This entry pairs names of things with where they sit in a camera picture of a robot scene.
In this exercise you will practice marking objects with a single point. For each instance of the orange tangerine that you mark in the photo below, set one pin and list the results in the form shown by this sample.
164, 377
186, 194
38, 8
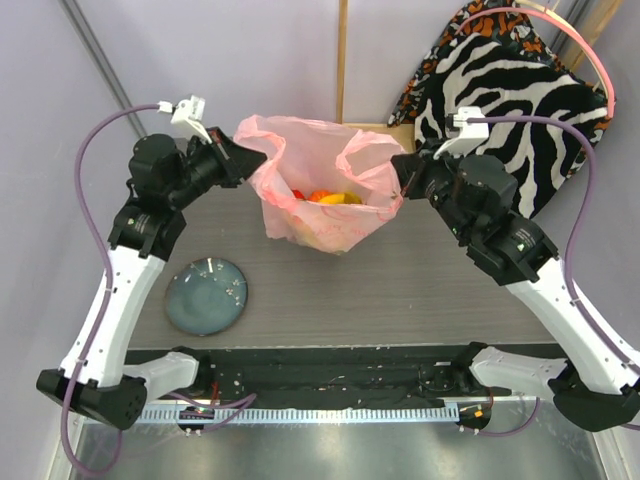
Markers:
318, 195

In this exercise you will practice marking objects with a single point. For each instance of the pink plastic bag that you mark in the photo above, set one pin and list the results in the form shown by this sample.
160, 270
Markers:
309, 155

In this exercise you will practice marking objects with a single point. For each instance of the zebra pattern cloth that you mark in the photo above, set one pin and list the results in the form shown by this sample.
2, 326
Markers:
541, 157

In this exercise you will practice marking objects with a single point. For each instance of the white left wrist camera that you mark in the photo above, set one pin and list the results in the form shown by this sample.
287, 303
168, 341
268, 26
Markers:
186, 117

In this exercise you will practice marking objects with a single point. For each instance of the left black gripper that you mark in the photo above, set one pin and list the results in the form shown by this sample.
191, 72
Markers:
237, 162

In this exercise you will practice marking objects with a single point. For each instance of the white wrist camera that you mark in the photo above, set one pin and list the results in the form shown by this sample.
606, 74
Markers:
186, 117
469, 129

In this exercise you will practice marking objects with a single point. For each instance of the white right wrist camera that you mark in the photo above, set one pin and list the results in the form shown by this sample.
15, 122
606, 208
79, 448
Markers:
469, 129

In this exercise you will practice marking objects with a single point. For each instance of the orange floral cloth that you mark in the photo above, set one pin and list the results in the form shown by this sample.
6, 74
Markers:
492, 58

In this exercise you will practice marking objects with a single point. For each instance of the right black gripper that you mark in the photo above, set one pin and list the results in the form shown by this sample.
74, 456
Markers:
416, 175

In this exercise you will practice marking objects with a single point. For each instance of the dark green plate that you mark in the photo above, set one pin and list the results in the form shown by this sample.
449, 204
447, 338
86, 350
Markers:
206, 297

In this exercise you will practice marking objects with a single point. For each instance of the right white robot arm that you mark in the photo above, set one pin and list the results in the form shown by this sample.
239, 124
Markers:
595, 385

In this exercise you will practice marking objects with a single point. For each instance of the white slotted cable duct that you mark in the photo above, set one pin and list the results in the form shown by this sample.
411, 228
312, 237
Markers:
182, 414

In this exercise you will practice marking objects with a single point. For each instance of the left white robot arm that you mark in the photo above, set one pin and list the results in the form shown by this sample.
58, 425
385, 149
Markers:
94, 380

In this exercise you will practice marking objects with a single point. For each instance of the yellow mango fruit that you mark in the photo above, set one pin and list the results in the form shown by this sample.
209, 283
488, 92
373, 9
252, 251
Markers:
345, 198

